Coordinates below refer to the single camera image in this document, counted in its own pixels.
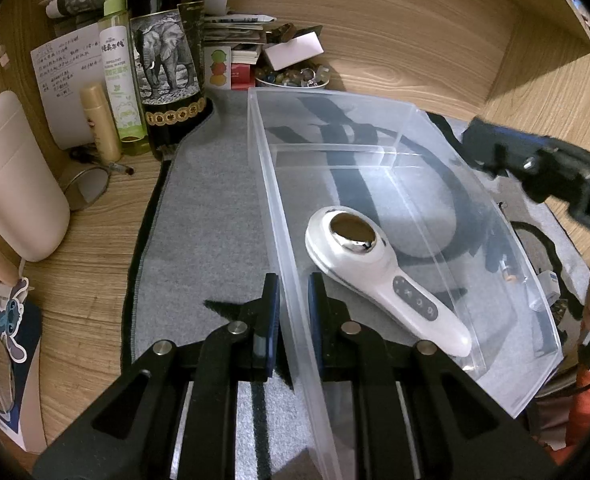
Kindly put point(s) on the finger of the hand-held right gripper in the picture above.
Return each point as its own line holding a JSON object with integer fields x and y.
{"x": 500, "y": 150}

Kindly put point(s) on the small round hand mirror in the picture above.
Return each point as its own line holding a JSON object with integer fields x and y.
{"x": 87, "y": 187}

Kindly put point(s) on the rolled printed paper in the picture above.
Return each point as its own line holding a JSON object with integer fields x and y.
{"x": 75, "y": 1}

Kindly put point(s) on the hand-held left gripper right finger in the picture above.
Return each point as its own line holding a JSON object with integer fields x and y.
{"x": 316, "y": 312}

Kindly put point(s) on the dark elephant label wine bottle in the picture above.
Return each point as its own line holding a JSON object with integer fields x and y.
{"x": 167, "y": 60}

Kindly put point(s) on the blue cartoon sticker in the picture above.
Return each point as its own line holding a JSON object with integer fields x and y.
{"x": 7, "y": 317}

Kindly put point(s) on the small red box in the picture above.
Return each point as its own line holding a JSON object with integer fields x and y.
{"x": 242, "y": 74}

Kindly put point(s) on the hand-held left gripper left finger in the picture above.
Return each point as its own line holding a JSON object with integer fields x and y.
{"x": 272, "y": 312}

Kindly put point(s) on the blank white card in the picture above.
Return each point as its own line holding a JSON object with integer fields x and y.
{"x": 295, "y": 50}

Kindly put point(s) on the stack of papers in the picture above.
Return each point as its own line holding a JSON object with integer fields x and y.
{"x": 235, "y": 27}

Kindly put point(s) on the white handheld massager device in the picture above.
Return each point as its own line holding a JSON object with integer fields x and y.
{"x": 400, "y": 292}

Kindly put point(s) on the fruit print card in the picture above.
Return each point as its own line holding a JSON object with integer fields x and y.
{"x": 218, "y": 67}

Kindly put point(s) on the small beige tube bottle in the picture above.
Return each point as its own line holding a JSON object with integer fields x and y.
{"x": 100, "y": 120}

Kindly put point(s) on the green spray bottle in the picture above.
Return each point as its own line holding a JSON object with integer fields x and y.
{"x": 120, "y": 75}

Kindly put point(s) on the white charger adapter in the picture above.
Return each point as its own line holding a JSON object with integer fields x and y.
{"x": 547, "y": 287}

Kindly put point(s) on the handwritten white note paper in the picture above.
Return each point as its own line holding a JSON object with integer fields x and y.
{"x": 60, "y": 80}

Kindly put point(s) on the dish of beads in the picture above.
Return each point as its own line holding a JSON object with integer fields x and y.
{"x": 295, "y": 77}

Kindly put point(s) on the grey patterned desk mat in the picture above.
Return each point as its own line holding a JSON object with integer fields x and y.
{"x": 205, "y": 230}

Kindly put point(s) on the beige rounded plastic device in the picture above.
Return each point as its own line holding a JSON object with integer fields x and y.
{"x": 15, "y": 180}

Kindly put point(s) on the clear plastic storage bin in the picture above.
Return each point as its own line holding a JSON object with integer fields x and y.
{"x": 425, "y": 240}

